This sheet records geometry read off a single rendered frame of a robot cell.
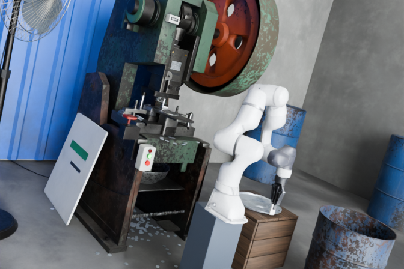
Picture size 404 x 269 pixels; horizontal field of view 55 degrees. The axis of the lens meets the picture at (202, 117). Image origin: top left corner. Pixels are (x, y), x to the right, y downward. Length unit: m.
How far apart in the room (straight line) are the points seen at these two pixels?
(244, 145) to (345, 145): 3.58
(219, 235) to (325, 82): 3.92
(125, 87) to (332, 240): 1.50
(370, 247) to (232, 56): 1.35
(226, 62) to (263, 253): 1.21
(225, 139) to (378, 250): 1.00
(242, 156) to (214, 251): 0.48
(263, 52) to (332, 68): 3.20
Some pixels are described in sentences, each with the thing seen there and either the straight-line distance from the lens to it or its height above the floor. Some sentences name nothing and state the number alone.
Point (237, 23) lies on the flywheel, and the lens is 2.59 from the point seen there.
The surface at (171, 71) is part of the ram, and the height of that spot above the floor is 1.02.
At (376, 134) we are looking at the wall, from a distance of 5.16.
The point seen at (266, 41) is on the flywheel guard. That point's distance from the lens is 2.40.
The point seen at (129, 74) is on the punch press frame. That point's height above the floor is 0.94.
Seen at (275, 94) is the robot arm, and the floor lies 1.06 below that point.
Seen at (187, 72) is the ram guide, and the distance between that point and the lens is 2.39.
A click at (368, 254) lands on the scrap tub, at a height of 0.38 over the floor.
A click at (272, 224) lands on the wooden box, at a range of 2.40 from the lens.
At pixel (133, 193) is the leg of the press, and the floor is 0.34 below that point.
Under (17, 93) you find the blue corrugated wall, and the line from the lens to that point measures 3.28.
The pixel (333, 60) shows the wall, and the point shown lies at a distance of 5.55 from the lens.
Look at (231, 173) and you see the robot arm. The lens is 1.86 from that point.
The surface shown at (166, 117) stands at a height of 0.76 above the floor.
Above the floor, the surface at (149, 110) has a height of 0.76.
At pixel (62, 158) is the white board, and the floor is 0.27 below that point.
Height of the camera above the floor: 1.13
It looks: 8 degrees down
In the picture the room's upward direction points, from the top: 14 degrees clockwise
